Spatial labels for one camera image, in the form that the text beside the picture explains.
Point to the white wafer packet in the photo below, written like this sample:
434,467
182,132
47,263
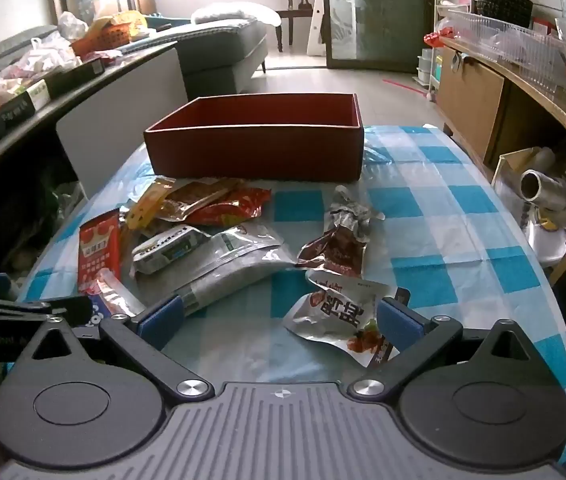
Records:
168,250

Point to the silver white snack packet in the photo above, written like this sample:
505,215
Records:
333,317

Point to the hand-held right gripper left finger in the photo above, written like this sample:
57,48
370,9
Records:
160,321

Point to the long clear snack packet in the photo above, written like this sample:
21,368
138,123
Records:
235,270

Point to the brown clear snack packet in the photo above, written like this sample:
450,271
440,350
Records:
190,195

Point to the red cardboard box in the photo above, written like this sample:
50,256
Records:
253,152

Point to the wooden chair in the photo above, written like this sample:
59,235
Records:
293,13

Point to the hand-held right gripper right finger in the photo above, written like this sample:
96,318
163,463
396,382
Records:
398,324

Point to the grey sofa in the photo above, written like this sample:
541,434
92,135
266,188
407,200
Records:
223,45

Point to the white plastic containers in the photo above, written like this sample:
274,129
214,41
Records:
425,67

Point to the crumpled silver wrapper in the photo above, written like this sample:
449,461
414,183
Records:
350,215

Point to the white metal rack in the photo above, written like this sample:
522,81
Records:
436,20

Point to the orange plastic basket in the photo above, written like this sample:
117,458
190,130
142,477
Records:
100,40

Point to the metal cylinder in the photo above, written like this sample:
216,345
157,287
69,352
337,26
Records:
538,185

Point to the tall red snack packet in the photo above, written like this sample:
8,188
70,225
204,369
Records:
97,255

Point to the pink floor strip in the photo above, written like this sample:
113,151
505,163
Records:
403,85

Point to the black woven basket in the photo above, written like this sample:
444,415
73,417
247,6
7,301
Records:
503,7

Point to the wooden sideboard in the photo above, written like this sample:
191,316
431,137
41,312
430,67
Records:
468,100

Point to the blue red snack packet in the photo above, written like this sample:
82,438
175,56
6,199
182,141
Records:
113,292

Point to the red bag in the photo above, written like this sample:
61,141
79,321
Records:
438,39

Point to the red crinkly snack packet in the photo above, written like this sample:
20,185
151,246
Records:
235,205

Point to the blue checkered tablecloth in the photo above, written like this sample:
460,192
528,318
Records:
463,240

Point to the clear plastic tray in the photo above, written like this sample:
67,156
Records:
513,45

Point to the glass sliding door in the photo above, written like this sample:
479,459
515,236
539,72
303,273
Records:
378,15

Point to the dark brown snack packet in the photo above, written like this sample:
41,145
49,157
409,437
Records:
335,255

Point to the yellow snack packet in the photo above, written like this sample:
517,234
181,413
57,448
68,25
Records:
145,207

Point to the white board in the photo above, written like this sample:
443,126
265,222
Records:
315,35

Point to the grey side cabinet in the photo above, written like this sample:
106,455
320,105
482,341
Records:
113,95

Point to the white blanket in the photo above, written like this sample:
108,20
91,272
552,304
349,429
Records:
235,10

